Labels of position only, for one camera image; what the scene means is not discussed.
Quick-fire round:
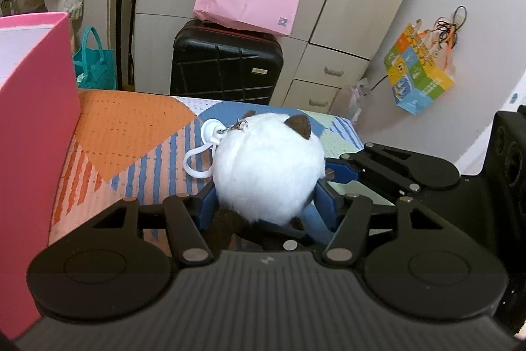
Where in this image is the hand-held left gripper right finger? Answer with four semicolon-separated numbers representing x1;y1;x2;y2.
314;180;450;266

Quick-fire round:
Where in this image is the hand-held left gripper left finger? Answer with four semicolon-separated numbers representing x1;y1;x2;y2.
94;187;217;266

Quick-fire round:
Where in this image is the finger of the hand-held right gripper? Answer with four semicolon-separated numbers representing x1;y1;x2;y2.
242;221;320;251
324;142;422;194

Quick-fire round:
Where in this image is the white cat plush with brown tail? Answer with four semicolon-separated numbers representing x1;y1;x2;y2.
183;110;328;254

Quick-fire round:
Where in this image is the pink cardboard box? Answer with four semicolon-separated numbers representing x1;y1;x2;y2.
0;12;82;340

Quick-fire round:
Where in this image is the white plastic bag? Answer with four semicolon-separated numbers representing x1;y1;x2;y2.
349;79;376;126

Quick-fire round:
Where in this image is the colourful paper gift bag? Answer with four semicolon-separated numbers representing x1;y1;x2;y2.
383;19;456;115

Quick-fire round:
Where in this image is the patchwork blanket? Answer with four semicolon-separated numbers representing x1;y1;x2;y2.
48;89;365;250

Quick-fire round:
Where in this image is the black hard-shell suitcase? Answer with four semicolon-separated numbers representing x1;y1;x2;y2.
170;19;285;107

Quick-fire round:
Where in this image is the teal bag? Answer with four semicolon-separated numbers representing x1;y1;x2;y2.
73;26;118;91

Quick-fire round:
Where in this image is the black hair tie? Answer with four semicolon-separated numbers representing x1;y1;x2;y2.
436;6;468;43

